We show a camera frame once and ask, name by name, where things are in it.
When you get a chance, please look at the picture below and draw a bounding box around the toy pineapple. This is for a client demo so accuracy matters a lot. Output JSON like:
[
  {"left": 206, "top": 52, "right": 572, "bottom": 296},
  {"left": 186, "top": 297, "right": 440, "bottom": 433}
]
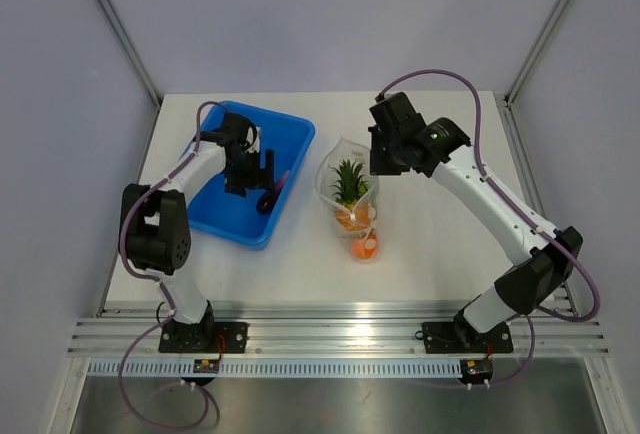
[{"left": 331, "top": 159, "right": 370, "bottom": 232}]

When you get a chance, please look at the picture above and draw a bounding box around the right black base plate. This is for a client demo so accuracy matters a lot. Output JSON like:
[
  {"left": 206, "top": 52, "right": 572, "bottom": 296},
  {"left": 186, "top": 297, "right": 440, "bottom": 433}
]
[{"left": 414, "top": 321, "right": 514, "bottom": 354}]

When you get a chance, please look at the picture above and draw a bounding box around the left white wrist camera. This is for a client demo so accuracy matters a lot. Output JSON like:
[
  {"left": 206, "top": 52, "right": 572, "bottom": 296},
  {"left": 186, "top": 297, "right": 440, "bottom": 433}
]
[{"left": 246, "top": 125, "right": 261, "bottom": 153}]

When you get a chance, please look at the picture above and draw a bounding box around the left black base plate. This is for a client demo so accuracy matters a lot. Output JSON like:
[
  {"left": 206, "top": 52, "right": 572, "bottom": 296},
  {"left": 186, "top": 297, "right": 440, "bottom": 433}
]
[{"left": 158, "top": 322, "right": 249, "bottom": 354}]

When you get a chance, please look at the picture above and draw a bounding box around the blue plastic bin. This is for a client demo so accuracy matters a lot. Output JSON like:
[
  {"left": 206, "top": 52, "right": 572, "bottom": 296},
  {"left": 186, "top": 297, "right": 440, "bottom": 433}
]
[{"left": 188, "top": 100, "right": 315, "bottom": 250}]

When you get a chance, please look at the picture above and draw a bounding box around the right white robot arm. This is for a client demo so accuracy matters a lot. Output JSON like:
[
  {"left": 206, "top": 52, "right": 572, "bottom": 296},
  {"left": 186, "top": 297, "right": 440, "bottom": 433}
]
[{"left": 369, "top": 114, "right": 582, "bottom": 350}]

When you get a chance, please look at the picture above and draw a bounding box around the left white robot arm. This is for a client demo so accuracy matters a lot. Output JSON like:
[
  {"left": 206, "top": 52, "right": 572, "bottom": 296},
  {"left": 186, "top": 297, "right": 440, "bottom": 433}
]
[{"left": 118, "top": 113, "right": 274, "bottom": 354}]

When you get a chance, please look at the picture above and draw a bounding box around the aluminium rail frame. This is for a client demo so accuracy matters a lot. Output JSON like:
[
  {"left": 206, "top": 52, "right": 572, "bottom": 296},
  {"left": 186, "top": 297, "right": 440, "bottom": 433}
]
[{"left": 67, "top": 301, "right": 610, "bottom": 358}]

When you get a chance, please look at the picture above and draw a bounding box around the clear zip top bag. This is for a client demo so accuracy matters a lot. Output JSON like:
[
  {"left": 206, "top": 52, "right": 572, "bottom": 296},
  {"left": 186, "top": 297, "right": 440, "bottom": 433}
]
[{"left": 314, "top": 138, "right": 380, "bottom": 262}]

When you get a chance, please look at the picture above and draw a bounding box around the white slotted cable duct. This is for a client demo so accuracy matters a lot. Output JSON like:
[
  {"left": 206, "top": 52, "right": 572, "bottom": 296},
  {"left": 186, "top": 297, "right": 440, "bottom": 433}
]
[{"left": 88, "top": 358, "right": 461, "bottom": 379}]

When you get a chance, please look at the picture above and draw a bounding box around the small circuit board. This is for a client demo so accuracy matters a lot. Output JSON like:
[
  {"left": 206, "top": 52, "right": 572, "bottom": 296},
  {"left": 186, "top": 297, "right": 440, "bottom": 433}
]
[
  {"left": 460, "top": 358, "right": 494, "bottom": 385},
  {"left": 193, "top": 359, "right": 220, "bottom": 374}
]

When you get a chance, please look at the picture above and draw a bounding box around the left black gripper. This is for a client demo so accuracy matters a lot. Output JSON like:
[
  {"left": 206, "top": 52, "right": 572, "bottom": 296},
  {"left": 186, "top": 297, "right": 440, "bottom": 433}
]
[{"left": 226, "top": 148, "right": 275, "bottom": 198}]

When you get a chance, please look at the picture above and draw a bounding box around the left small circuit board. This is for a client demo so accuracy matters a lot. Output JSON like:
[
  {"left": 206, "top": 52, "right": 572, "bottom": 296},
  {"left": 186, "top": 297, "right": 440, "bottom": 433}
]
[{"left": 193, "top": 359, "right": 220, "bottom": 374}]

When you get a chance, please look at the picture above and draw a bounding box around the dark purple toy eggplant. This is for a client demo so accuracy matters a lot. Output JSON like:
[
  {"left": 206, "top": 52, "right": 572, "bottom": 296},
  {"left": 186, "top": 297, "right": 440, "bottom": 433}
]
[{"left": 256, "top": 170, "right": 290, "bottom": 214}]

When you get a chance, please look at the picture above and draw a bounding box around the orange toy fruit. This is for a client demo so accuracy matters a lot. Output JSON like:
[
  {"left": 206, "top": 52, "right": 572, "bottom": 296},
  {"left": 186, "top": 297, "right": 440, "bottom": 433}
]
[{"left": 350, "top": 232, "right": 379, "bottom": 261}]

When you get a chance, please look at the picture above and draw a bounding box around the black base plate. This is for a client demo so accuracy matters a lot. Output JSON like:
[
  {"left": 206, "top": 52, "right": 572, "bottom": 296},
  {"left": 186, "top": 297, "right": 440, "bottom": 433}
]
[
  {"left": 414, "top": 321, "right": 514, "bottom": 354},
  {"left": 158, "top": 322, "right": 249, "bottom": 354}
]

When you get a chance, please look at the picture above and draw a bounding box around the right small circuit board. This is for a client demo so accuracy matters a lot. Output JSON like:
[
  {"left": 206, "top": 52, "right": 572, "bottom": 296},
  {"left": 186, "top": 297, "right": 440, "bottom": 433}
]
[{"left": 460, "top": 358, "right": 494, "bottom": 385}]

